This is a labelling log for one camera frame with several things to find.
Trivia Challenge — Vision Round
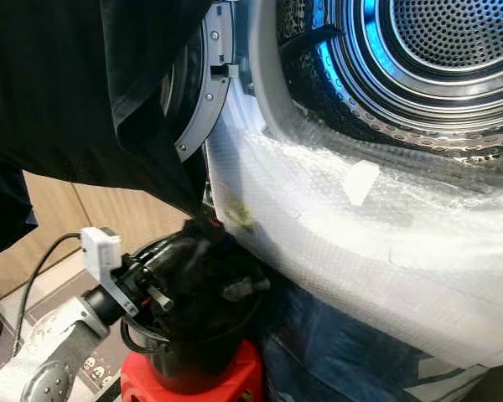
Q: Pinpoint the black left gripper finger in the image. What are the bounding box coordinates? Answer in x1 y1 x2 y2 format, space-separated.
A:
221 276 273 303

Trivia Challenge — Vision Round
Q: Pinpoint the washing machine with steel drum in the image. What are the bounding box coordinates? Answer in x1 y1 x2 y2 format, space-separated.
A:
231 0 503 168

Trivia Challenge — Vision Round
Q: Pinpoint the red plastic stool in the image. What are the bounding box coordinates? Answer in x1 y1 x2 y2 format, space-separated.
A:
117 339 266 402

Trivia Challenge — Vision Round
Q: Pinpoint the grey bordered floor mat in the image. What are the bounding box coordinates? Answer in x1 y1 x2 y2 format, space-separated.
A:
2 251 89 353

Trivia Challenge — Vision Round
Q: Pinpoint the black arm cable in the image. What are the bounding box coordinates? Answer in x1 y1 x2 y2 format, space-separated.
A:
13 232 83 357

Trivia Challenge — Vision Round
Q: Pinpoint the black clothes pile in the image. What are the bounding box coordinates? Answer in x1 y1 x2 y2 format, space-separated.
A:
159 216 265 336

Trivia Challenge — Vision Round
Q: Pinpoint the light wooden cabinet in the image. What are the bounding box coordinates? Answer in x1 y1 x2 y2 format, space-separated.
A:
0 172 189 296

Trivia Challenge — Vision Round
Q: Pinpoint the skull pattern floor mat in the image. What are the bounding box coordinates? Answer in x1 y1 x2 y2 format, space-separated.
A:
0 331 114 402

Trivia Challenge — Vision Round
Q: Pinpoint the white tape piece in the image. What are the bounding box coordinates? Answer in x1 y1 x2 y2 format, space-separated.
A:
341 160 382 209

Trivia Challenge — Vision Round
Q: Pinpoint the dark blue cloth cover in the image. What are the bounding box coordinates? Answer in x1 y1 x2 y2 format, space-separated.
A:
258 281 503 402

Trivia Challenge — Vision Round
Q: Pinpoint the clear bubble wrap sheet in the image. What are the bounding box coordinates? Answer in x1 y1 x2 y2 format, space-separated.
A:
204 80 503 371

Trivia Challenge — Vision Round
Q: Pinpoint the grey round washer door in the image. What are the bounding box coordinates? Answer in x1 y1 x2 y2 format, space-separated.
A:
161 0 244 163

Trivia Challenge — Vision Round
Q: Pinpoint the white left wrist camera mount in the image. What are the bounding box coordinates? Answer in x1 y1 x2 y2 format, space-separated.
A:
80 226 142 317

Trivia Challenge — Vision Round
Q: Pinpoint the black garment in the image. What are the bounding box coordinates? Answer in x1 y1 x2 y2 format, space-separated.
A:
0 0 229 255

